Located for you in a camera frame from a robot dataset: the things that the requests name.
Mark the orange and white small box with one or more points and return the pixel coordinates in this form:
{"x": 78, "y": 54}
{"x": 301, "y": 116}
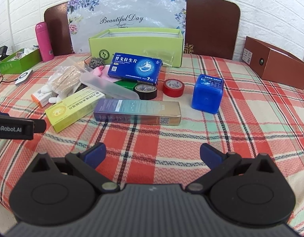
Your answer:
{"x": 39, "y": 98}

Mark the red tape roll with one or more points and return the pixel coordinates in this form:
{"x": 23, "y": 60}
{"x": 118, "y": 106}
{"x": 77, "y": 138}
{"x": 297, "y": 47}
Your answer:
{"x": 173, "y": 88}

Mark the white glove with pink cuff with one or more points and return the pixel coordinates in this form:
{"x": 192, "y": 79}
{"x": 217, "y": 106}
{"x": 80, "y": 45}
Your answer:
{"x": 52, "y": 92}

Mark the blue medicine box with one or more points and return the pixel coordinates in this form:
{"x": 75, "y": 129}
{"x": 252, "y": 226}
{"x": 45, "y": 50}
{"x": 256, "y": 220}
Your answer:
{"x": 134, "y": 68}

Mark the translucent plastic case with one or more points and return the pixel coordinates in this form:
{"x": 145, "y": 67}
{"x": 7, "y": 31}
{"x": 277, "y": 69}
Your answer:
{"x": 107, "y": 86}

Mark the brown cardboard box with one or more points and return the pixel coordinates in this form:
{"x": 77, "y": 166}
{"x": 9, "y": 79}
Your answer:
{"x": 277, "y": 66}

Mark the black device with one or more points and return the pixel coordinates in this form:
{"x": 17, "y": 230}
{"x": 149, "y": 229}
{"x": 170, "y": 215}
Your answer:
{"x": 1, "y": 53}

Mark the steel wool scrubber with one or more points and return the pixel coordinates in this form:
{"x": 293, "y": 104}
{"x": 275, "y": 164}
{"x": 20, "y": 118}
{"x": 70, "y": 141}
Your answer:
{"x": 96, "y": 63}

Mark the white remote device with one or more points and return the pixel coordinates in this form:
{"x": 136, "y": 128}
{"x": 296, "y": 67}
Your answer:
{"x": 23, "y": 77}

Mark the plaid bed sheet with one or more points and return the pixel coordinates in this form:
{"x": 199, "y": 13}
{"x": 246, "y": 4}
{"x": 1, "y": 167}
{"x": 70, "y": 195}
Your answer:
{"x": 166, "y": 140}

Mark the floral plastic bag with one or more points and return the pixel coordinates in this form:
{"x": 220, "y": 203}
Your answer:
{"x": 142, "y": 5}

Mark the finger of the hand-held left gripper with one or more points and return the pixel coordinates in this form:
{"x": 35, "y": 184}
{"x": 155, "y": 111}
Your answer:
{"x": 40, "y": 126}

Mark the brown wooden headboard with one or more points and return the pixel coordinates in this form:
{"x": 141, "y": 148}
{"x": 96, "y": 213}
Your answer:
{"x": 211, "y": 24}

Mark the clear plastic cup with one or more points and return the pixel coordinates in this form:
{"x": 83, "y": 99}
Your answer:
{"x": 164, "y": 58}

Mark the green flat box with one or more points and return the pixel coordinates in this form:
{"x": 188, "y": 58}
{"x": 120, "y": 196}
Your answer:
{"x": 126, "y": 84}

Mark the small green open box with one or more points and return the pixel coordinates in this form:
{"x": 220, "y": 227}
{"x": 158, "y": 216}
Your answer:
{"x": 16, "y": 64}

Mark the yellow-green medicine box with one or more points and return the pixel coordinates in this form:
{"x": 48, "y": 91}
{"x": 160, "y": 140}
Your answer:
{"x": 73, "y": 108}

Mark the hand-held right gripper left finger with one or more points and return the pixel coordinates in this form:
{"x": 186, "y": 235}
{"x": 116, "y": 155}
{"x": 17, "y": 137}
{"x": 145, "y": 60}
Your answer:
{"x": 95, "y": 153}

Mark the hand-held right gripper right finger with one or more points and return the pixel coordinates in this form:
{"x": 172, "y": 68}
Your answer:
{"x": 209, "y": 154}

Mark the light green cardboard box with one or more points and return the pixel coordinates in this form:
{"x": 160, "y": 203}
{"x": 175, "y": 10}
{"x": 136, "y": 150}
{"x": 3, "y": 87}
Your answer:
{"x": 132, "y": 45}

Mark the black tape roll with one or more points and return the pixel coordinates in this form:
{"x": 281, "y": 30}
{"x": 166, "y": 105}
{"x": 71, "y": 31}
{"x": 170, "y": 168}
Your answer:
{"x": 147, "y": 94}

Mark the long gradient coloured box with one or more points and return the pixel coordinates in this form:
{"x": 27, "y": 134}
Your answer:
{"x": 137, "y": 111}

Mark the pink and white glove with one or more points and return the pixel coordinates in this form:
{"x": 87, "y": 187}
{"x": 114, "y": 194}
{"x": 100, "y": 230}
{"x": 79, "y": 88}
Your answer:
{"x": 99, "y": 72}

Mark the blue cube box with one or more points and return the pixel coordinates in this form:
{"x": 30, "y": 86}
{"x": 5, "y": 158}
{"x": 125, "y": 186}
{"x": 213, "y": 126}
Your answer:
{"x": 207, "y": 96}

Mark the pink thermos bottle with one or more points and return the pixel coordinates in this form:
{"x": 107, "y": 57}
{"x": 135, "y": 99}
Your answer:
{"x": 44, "y": 42}

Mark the bag of wooden sticks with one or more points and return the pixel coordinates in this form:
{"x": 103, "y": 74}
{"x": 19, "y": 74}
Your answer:
{"x": 66, "y": 77}

